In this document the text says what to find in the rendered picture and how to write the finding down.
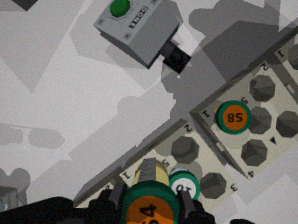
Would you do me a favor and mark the beige bucket adapter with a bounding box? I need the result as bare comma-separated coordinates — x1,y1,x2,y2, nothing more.
189,61,298,181
248,26,298,105
73,166,126,208
120,119,240,213

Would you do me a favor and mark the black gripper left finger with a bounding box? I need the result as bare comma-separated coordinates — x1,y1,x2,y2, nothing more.
0,182,127,224

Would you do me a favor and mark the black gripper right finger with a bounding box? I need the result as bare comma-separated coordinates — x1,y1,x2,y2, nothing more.
177,190,255,224

